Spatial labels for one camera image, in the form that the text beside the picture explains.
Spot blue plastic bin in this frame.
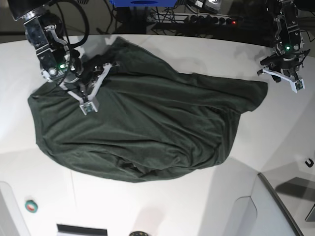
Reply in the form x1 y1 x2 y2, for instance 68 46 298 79
110 0 177 7

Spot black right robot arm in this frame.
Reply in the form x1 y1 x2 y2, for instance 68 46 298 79
8 0 113 103

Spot black hook on table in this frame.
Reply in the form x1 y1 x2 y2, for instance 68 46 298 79
305 158 315 168

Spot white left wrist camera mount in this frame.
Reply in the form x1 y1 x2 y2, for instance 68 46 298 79
257 67 305 93

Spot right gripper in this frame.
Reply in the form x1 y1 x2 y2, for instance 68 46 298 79
59 55 118 98

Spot grey monitor stand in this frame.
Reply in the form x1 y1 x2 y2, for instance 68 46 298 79
305 195 315 222

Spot dark green t-shirt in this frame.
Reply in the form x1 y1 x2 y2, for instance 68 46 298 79
28 37 268 183

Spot green red round button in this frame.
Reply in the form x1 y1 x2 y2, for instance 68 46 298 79
25 200 38 213

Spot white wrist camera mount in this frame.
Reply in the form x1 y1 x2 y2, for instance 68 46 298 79
60 63 119 116
257 67 305 93

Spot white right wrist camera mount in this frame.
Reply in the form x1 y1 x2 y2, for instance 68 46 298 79
60 63 119 116

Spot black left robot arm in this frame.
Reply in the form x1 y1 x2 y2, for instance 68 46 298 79
257 0 310 89

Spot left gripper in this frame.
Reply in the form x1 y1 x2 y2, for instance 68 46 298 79
260 49 310 83

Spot black round knob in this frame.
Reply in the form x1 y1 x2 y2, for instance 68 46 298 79
129 231 149 236

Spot black white label plate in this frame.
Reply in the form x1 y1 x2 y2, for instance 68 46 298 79
57 224 108 236

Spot grey power strip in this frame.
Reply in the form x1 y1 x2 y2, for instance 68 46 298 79
148 12 239 26

